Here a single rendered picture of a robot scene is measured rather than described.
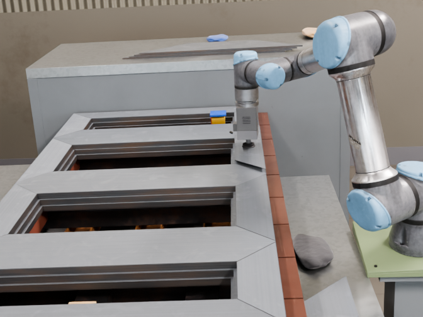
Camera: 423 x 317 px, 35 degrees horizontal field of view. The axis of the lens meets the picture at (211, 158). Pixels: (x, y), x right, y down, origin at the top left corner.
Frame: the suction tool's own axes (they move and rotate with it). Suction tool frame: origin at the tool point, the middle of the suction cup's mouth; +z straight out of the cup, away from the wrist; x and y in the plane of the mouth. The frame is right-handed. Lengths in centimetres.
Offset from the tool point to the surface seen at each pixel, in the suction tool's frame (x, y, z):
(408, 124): 84, -226, 60
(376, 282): 49, -68, 87
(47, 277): -38, 81, 2
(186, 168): -17.6, 17.6, 0.0
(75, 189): -47, 34, 0
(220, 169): -7.0, 18.3, 0.0
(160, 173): -24.5, 21.9, 0.0
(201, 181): -11.4, 28.1, 0.0
